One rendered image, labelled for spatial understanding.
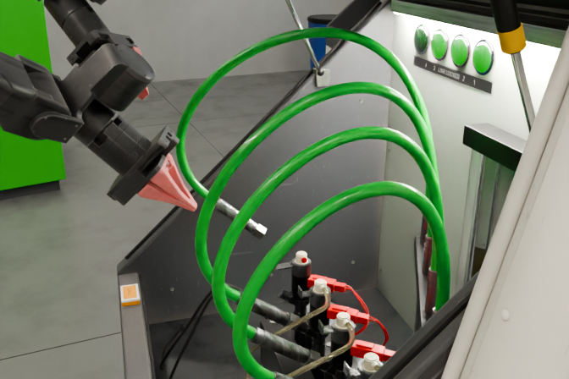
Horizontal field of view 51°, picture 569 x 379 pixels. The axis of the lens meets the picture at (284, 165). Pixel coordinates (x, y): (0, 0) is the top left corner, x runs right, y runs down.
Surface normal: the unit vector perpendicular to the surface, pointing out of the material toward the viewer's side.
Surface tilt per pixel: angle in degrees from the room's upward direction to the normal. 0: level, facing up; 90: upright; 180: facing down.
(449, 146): 90
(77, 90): 64
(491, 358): 76
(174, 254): 90
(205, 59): 90
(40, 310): 0
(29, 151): 90
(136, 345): 0
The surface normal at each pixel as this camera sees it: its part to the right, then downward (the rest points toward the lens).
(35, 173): 0.51, 0.29
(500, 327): -0.93, -0.13
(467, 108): -0.96, 0.10
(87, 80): -0.43, -0.20
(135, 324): 0.00, -0.94
